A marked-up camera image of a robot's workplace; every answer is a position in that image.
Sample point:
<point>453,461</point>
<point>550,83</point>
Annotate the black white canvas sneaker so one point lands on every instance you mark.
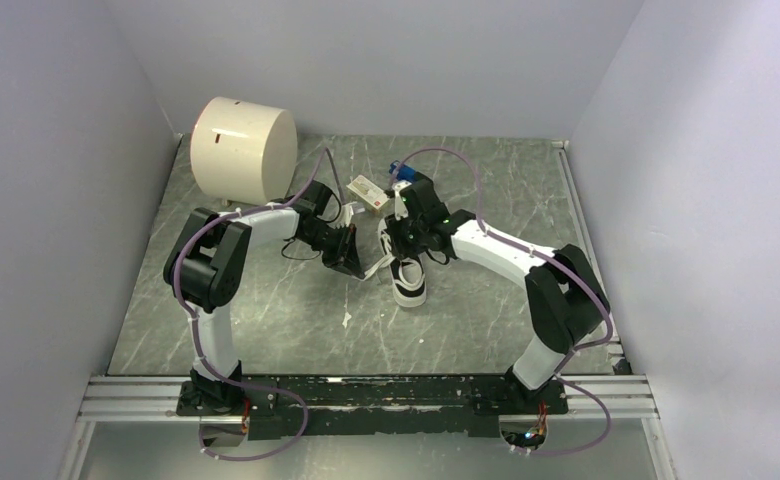
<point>405,295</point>

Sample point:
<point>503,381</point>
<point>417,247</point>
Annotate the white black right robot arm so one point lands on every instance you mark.
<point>566,301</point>

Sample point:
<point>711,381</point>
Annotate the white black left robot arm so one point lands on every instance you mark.
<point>205,268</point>

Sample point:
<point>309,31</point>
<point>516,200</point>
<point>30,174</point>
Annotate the blue black stapler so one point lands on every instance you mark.
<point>405,176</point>

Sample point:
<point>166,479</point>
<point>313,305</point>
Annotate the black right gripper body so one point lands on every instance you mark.
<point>406,236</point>

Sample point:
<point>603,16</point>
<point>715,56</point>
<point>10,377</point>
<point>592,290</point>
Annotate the cream cylindrical container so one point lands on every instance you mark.
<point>243,152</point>

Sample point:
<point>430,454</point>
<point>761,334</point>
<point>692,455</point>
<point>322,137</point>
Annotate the white shoelace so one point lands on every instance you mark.
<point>380,265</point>

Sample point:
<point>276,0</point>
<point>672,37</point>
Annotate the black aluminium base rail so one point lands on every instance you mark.
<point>479,405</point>

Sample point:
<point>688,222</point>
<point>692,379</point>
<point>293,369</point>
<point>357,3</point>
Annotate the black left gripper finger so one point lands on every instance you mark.
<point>348,267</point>
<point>353,255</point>

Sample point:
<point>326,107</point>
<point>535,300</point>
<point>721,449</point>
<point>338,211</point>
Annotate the white staples box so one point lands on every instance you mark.
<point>373,198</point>

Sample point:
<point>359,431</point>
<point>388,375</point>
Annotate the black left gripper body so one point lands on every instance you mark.
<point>338,242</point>

